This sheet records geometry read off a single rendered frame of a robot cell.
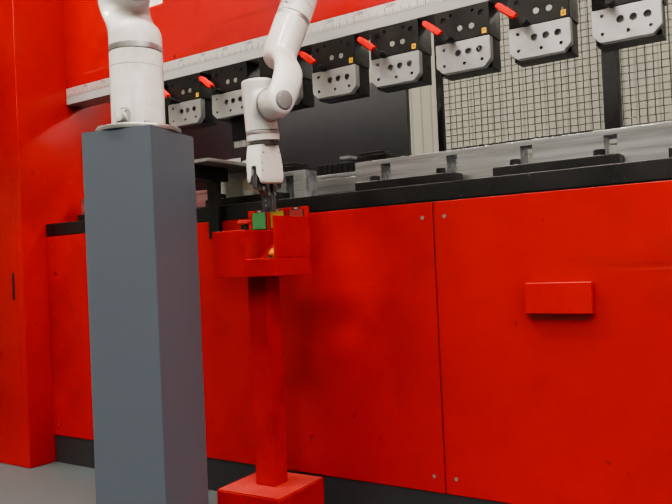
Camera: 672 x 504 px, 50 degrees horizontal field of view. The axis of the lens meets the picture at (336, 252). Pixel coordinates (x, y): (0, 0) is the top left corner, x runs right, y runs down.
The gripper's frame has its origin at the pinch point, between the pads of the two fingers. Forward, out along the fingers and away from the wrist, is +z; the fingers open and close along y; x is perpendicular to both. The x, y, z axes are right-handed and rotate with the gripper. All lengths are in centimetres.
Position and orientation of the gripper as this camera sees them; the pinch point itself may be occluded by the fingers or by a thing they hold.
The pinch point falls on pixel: (269, 204)
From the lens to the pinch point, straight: 184.8
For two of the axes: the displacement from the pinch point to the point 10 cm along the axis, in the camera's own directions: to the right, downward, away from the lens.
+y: -5.2, 1.0, -8.5
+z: 0.9, 9.9, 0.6
